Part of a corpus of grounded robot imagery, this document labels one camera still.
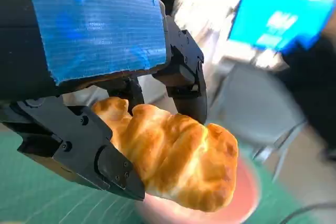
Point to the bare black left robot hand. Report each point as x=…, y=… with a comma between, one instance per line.
x=99, y=32

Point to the pink bowl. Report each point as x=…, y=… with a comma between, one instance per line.
x=244, y=190

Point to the blue computer screen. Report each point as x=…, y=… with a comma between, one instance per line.
x=262, y=19

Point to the green cutting mat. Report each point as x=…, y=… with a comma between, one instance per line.
x=39, y=195

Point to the person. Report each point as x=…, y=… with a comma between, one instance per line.
x=315, y=90

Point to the light grey mesh chair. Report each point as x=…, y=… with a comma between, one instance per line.
x=249, y=103

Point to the long braided toy bread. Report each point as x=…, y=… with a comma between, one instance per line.
x=183, y=155

